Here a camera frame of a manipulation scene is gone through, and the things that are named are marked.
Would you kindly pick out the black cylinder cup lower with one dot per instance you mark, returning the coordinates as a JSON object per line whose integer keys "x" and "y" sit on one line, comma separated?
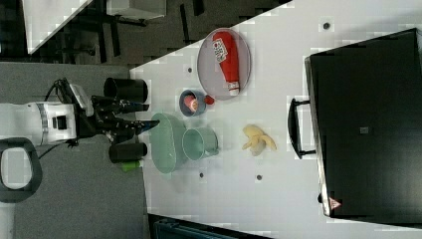
{"x": 127, "y": 152}

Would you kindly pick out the white table in background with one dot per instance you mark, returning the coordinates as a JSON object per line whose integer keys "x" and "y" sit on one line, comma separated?
{"x": 44, "y": 18}

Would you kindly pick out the peeled plush banana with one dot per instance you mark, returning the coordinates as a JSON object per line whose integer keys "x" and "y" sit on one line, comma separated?
{"x": 257, "y": 140}

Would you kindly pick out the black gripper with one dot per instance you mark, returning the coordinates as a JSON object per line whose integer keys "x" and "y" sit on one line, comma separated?
{"x": 85, "y": 120}

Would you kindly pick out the grey round plate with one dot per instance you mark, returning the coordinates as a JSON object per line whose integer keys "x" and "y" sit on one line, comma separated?
{"x": 209, "y": 73}

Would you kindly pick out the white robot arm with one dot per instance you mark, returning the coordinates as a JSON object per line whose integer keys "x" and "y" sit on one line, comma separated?
{"x": 25, "y": 127}

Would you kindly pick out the small red strawberry toy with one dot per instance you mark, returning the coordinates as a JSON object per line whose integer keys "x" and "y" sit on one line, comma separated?
{"x": 209, "y": 100}

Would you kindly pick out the black cylinder cup upper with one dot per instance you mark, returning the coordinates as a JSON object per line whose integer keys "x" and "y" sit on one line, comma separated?
{"x": 126, "y": 89}

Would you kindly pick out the green oval colander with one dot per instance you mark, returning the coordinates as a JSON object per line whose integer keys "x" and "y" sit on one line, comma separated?
{"x": 166, "y": 143}

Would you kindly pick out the blue bowl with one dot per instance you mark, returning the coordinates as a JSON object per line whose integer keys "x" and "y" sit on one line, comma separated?
{"x": 201, "y": 104}

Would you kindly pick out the black cylinder cup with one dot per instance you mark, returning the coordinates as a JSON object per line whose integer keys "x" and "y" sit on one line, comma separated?
{"x": 127, "y": 152}
{"x": 126, "y": 89}

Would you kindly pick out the red plush ketchup bottle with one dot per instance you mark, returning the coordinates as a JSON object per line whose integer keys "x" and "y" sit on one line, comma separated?
{"x": 226, "y": 54}

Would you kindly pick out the green plastic piece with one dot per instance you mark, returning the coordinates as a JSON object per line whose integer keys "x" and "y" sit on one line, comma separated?
{"x": 129, "y": 166}

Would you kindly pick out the green mug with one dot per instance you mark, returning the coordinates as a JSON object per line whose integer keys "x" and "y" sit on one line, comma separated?
{"x": 199, "y": 143}

